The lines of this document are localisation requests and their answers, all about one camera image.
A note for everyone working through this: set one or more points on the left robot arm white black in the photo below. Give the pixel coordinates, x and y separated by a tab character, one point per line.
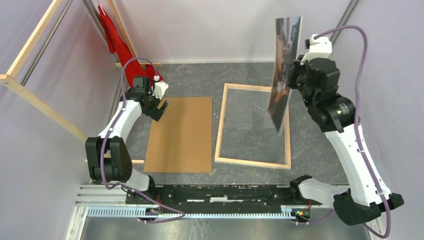
108	159

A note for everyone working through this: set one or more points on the printed photo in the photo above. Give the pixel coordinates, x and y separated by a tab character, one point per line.
287	35

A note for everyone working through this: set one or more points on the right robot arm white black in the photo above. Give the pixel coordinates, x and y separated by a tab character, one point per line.
366	197

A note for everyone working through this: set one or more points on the aluminium rail base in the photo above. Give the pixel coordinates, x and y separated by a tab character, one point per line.
98	194

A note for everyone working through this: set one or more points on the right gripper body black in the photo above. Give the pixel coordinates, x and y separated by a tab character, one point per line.
302	87

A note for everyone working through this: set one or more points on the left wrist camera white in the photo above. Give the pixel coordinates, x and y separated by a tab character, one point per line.
159	87

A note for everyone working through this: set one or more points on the brown frame backing board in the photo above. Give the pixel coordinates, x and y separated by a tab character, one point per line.
181	141

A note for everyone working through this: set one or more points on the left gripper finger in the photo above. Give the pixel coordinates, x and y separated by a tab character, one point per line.
164	105
156	115

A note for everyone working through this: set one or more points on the red cloth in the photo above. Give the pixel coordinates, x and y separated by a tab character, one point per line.
119	43

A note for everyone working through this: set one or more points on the wooden picture frame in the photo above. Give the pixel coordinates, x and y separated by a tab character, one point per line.
285	133

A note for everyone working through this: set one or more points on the grey slotted cable duct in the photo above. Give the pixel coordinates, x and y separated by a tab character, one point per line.
145	213

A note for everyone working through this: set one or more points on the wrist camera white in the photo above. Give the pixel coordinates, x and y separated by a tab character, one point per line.
159	87
317	48

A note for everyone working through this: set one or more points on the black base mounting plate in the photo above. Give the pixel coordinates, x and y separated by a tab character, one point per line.
219	198

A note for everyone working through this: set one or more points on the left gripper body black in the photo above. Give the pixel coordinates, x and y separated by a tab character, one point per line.
154	103

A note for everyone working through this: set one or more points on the wooden rack frame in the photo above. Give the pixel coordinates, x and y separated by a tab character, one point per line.
76	76

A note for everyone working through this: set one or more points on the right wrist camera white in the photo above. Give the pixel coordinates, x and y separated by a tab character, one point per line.
317	48

